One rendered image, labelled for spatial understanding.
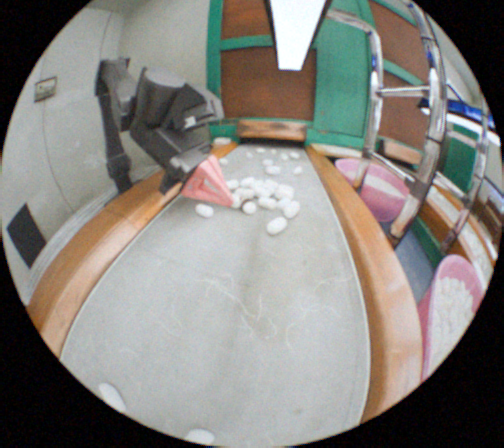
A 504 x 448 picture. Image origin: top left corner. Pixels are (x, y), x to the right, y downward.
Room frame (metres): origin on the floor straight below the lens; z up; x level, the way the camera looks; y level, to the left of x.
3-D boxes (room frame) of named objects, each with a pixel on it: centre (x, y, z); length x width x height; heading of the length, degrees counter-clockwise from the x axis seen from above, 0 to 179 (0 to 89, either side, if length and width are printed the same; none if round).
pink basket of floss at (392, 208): (0.32, -0.36, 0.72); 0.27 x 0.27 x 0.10
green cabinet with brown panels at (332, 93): (0.87, -0.50, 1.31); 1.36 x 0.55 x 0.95; 79
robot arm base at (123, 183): (0.37, 0.47, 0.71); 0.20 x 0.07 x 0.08; 174
